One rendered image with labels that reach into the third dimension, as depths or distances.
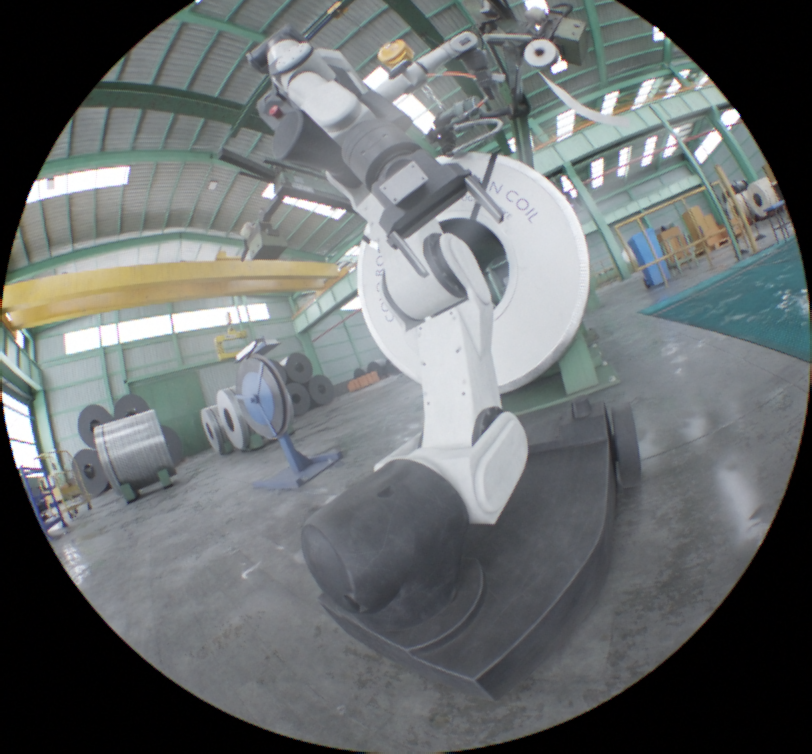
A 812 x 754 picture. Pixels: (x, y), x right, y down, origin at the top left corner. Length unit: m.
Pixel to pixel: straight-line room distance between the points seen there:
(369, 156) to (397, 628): 0.54
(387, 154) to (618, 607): 0.71
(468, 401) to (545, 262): 0.85
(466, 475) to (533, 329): 0.92
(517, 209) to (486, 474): 1.08
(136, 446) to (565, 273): 5.35
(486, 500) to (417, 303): 0.36
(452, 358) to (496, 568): 0.34
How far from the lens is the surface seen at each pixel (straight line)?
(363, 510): 0.30
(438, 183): 0.32
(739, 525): 0.63
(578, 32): 1.66
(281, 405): 1.93
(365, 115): 0.42
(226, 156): 1.76
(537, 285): 1.19
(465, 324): 0.51
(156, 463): 5.16
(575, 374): 1.42
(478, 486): 0.35
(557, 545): 0.42
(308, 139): 0.57
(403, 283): 0.52
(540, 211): 1.23
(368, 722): 0.55
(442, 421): 0.47
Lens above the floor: 0.47
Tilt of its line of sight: 3 degrees up
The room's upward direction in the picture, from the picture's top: 22 degrees counter-clockwise
